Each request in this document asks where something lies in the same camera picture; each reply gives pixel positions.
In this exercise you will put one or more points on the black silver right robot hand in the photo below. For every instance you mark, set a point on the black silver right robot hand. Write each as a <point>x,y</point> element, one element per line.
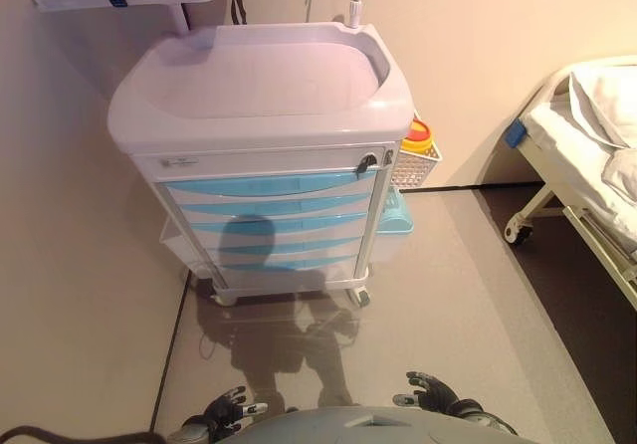
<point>438,394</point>

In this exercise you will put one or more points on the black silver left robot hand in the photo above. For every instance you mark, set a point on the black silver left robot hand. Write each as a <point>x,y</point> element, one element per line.
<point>221,414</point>

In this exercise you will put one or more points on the blue white cart drawer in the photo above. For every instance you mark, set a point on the blue white cart drawer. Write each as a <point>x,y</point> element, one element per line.
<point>318,242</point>
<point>269,185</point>
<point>278,206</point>
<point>308,221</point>
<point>323,263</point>

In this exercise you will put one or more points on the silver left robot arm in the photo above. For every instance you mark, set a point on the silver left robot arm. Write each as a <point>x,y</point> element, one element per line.
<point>186,431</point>

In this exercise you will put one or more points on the grey robot torso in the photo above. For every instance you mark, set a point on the grey robot torso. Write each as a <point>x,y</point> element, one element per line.
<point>348,426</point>

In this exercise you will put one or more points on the grey cart caster wheel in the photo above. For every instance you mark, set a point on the grey cart caster wheel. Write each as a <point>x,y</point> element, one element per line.
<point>361,296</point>

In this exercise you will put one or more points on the clear cart side basket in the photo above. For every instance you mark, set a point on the clear cart side basket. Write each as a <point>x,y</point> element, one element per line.
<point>179,250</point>

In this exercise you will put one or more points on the white bed caster wheel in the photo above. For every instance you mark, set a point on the white bed caster wheel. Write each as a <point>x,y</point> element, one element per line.
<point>518,232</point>

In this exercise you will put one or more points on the light blue waste bin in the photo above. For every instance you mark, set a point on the light blue waste bin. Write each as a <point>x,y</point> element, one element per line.
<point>395,215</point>

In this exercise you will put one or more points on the white mesh basket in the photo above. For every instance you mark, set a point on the white mesh basket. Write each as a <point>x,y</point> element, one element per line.
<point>410,171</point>

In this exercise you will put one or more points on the black cart key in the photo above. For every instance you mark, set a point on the black cart key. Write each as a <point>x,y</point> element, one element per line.
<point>365,164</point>

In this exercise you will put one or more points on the metal cart side lock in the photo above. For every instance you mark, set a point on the metal cart side lock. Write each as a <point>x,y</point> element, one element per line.
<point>389,157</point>

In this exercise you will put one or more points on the yellow red sharps container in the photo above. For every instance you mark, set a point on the yellow red sharps container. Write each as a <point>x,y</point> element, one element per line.
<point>417,138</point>

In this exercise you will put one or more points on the blue bed corner bumper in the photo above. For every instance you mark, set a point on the blue bed corner bumper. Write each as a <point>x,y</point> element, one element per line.
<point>515,134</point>

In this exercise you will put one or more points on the grey folded quilt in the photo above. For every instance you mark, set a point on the grey folded quilt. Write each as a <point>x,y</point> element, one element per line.
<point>624,172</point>

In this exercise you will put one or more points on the white bed mattress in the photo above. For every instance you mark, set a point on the white bed mattress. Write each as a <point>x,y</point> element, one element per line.
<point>562,130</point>

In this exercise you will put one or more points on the white blue medical cart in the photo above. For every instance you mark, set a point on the white blue medical cart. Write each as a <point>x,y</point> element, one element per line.
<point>259,115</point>

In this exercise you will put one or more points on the white pillow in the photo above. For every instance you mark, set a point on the white pillow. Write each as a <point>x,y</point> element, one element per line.
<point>607,100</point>

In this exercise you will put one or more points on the white hospital bed frame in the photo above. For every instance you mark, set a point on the white hospital bed frame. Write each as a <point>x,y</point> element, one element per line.
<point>542,185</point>

